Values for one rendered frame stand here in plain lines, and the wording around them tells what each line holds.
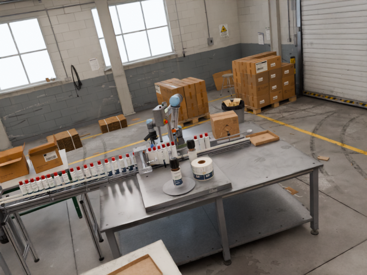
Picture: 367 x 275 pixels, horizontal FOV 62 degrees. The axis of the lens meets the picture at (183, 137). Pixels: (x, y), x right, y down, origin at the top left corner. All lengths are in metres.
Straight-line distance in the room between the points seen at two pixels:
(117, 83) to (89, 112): 1.07
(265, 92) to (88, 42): 4.52
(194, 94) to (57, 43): 3.60
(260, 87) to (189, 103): 1.58
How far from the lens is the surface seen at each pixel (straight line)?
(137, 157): 3.18
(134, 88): 8.76
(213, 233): 3.33
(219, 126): 3.72
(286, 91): 7.49
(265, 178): 2.96
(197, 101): 6.97
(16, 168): 4.45
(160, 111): 3.22
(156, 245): 2.44
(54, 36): 8.35
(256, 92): 6.92
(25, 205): 3.56
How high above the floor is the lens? 2.35
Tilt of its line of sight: 22 degrees down
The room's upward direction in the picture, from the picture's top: 10 degrees counter-clockwise
